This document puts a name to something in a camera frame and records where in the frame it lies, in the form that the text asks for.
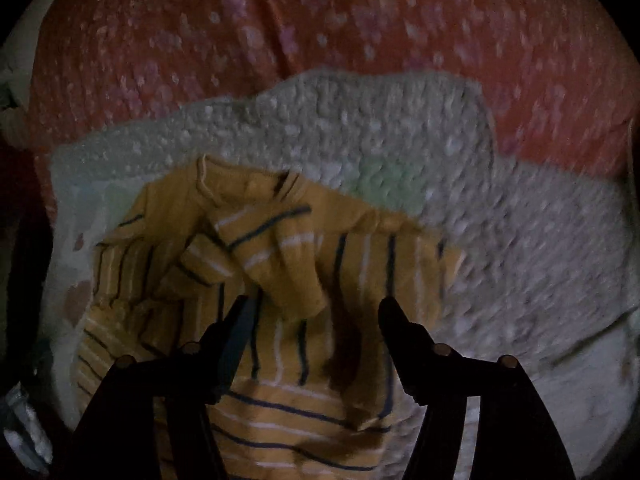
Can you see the orange floral bedsheet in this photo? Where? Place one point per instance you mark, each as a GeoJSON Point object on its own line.
{"type": "Point", "coordinates": [310, 20]}

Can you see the white crumpled cloth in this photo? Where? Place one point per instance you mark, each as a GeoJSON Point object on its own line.
{"type": "Point", "coordinates": [20, 420]}

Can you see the white textured blanket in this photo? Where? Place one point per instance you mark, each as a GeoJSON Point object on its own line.
{"type": "Point", "coordinates": [500, 240]}

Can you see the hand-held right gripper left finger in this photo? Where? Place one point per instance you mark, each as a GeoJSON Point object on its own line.
{"type": "Point", "coordinates": [239, 340]}

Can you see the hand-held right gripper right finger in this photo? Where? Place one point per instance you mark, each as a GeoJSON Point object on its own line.
{"type": "Point", "coordinates": [400, 332]}

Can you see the yellow striped small shirt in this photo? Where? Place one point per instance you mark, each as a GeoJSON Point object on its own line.
{"type": "Point", "coordinates": [300, 270]}

